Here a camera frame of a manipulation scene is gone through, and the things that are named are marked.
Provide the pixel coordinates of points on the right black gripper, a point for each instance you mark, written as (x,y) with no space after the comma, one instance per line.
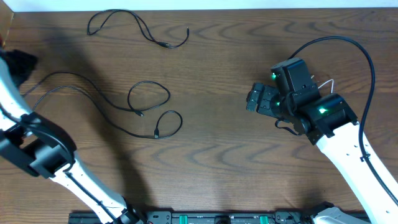
(268,92)

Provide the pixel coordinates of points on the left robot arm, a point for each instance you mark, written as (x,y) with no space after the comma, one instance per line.
(39,147)

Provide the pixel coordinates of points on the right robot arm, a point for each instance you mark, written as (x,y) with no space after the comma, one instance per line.
(331,125)

